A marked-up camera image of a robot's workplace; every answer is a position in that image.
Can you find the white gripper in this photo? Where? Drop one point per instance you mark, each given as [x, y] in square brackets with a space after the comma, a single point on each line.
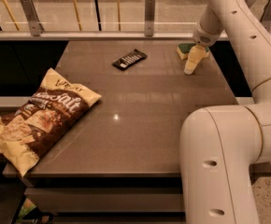
[203, 37]

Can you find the green and yellow sponge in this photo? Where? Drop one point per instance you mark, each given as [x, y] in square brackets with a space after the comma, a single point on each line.
[183, 50]

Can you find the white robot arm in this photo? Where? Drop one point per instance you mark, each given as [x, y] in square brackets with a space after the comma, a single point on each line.
[218, 144]

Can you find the brown chip bag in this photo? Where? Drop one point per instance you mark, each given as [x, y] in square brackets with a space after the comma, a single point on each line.
[29, 133]

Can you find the black candy bar wrapper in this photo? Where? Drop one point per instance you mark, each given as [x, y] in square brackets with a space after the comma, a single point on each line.
[130, 59]

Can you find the grey drawer front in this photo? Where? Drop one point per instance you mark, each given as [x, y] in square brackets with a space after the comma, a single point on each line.
[94, 200]

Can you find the colourful item under table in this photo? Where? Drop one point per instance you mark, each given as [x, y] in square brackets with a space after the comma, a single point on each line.
[30, 214]

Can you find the middle metal railing bracket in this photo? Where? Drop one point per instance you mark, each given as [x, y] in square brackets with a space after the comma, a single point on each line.
[149, 17]

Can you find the left metal railing bracket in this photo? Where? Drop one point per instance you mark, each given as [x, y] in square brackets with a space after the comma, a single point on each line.
[35, 26]

